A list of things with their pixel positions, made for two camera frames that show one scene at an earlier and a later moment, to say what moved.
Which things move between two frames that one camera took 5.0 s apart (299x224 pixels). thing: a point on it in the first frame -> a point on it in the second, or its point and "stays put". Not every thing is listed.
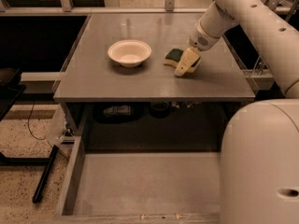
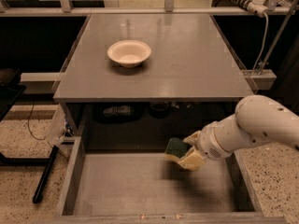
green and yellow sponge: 174,56 -> 176,148
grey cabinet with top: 114,91 stays put
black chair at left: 11,88 stays put
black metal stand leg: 37,192 stays put
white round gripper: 202,40 -> 209,144
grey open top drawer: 140,187 stays put
